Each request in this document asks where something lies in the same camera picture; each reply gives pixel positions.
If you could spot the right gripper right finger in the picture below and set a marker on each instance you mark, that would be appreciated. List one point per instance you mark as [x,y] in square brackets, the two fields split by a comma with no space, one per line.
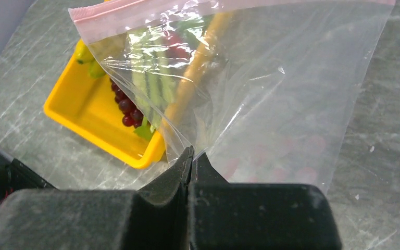
[227,215]

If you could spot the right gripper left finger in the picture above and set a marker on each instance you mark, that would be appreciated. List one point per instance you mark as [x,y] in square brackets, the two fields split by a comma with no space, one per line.
[153,217]

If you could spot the clear zip top bag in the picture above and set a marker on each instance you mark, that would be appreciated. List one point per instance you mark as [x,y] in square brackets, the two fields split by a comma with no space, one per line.
[271,87]

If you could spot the yellow plastic tray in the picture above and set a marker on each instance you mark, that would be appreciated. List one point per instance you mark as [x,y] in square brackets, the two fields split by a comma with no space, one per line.
[87,106]

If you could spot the red toy grapes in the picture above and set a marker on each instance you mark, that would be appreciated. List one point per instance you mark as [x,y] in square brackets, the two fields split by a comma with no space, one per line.
[132,116]

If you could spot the yellow toy bananas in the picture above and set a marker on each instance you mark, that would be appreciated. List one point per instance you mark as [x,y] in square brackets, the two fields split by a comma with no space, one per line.
[83,56]

